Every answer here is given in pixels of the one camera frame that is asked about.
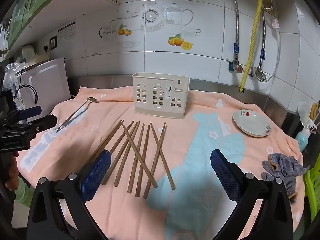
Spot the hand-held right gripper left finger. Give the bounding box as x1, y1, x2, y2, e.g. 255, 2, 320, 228
27, 149, 112, 240

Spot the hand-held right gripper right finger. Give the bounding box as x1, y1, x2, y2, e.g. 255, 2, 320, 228
210, 149, 298, 240

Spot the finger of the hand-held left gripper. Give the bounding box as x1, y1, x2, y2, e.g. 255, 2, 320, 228
19, 106, 42, 119
25, 114, 58, 134

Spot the pile of wooden chopsticks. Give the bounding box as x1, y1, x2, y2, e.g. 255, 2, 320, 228
86, 120, 176, 198

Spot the beige plastic cutlery holder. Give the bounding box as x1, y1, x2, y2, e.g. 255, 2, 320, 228
132, 72, 190, 120

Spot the person's left hand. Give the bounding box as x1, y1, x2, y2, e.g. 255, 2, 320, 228
4, 153, 20, 188

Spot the peach printed towel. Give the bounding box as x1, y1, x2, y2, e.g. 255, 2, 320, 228
19, 86, 304, 240

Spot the metal spoon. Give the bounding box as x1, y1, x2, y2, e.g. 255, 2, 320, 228
56, 97, 99, 133

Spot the white kitchen appliance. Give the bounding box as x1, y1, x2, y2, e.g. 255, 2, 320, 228
19, 57, 72, 110

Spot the clear plastic bag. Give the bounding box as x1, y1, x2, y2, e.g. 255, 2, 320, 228
4, 61, 28, 88

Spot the white floral dish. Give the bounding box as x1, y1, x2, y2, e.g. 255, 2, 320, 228
232, 109, 272, 137

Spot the cream round container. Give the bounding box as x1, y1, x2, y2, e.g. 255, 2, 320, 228
21, 45, 38, 63

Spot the grey knitted glove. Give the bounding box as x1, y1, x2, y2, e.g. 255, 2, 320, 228
262, 152, 310, 204

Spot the green plastic container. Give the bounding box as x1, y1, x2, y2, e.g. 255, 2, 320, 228
14, 177, 33, 207

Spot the light blue bottle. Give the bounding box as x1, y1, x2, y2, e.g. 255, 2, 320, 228
295, 127, 311, 153

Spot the green plastic chair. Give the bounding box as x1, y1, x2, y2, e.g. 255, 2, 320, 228
304, 165, 320, 214

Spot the metal pipe valve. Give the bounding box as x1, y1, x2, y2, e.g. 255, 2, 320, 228
252, 66, 267, 82

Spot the yellow brush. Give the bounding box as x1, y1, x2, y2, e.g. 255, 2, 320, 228
310, 102, 320, 132

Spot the black cable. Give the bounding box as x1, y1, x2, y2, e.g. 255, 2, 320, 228
14, 85, 40, 105

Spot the wall power socket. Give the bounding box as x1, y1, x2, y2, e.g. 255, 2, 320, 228
44, 36, 58, 55

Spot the white printed wall label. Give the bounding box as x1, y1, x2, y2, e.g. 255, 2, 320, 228
58, 21, 76, 42

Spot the red handle pipe valve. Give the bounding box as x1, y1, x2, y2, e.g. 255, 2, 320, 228
227, 58, 245, 75

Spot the yellow gas hose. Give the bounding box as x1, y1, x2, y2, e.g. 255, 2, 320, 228
239, 0, 263, 93

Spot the teapot and oranges wall decal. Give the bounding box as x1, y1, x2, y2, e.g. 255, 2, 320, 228
99, 1, 202, 50

